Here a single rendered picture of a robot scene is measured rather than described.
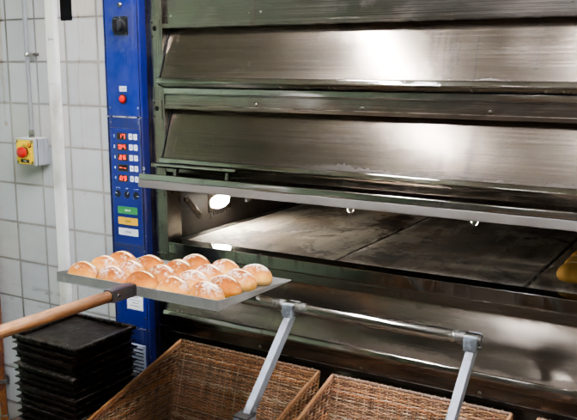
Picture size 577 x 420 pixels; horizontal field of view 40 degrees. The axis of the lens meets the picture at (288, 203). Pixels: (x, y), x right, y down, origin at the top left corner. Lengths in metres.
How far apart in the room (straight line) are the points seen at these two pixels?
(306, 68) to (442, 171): 0.51
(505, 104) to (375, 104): 0.37
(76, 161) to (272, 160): 0.85
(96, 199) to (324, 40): 1.06
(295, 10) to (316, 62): 0.17
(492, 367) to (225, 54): 1.22
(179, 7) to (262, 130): 0.49
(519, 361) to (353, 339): 0.49
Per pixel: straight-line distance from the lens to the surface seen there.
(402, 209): 2.10
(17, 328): 1.85
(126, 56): 2.73
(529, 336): 2.24
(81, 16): 2.91
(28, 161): 3.04
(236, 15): 2.51
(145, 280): 2.12
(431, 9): 2.22
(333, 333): 2.43
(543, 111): 2.11
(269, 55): 2.43
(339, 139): 2.33
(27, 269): 3.27
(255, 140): 2.47
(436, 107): 2.19
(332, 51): 2.33
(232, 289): 2.05
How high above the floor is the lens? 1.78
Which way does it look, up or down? 10 degrees down
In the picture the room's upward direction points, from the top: straight up
